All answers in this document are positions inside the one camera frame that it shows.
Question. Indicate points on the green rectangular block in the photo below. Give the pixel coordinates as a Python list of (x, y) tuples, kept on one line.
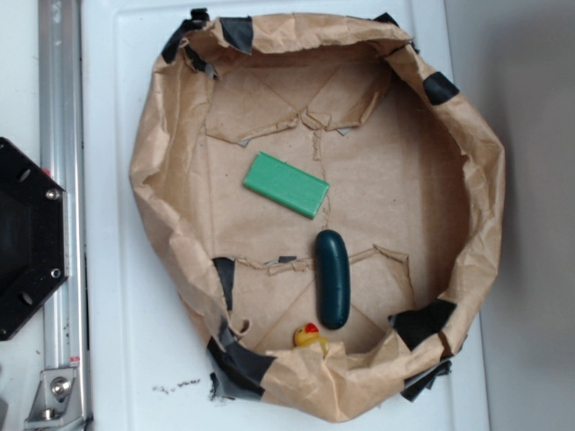
[(286, 185)]

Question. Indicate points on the dark teal oblong block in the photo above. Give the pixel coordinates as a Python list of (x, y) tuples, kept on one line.
[(332, 279)]

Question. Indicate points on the yellow rubber duck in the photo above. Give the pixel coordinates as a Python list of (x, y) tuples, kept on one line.
[(308, 335)]

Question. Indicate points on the brown paper bin with tape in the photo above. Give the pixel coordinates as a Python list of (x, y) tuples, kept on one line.
[(417, 184)]

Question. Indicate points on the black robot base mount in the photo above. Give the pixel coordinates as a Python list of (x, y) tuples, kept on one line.
[(33, 238)]

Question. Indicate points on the aluminium extrusion rail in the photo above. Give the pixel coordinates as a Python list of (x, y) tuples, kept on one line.
[(65, 314)]

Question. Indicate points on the metal corner bracket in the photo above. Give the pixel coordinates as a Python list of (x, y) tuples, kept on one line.
[(57, 401)]

